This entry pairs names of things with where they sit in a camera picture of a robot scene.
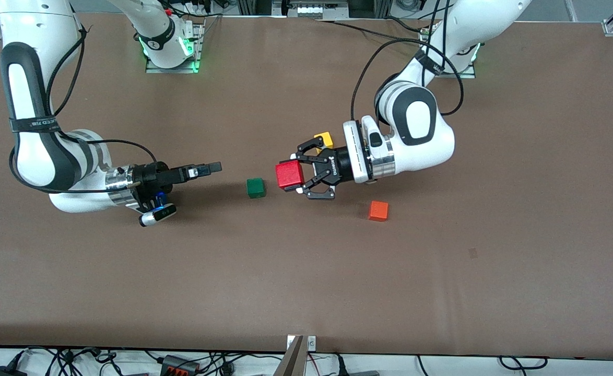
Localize red wooden block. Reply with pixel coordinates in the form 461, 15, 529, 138
276, 160, 305, 190

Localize orange wooden block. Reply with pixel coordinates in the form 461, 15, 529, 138
368, 201, 390, 222

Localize white socket strip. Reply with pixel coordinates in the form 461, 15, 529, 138
296, 5, 350, 20

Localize black orange power strip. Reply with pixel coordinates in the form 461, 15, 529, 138
160, 355, 201, 376

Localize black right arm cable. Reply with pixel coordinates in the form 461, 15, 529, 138
9, 26, 158, 195

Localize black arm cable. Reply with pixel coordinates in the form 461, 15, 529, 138
350, 0, 465, 124
9, 26, 158, 195

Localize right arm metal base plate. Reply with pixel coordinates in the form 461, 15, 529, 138
146, 23, 203, 74

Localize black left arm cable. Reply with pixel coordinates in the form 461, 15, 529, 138
350, 0, 465, 124

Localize long black table cable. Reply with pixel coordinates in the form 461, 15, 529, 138
318, 19, 425, 42

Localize short black table cable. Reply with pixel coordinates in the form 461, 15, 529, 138
385, 16, 425, 34

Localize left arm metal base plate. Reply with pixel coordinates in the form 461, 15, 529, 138
432, 44, 481, 79

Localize aluminium frame rack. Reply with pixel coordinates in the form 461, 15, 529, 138
236, 0, 393, 19

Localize grey metal camera post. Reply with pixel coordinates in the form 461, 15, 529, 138
274, 335, 306, 376

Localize black looped floor cable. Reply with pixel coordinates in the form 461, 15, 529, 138
499, 356, 548, 371

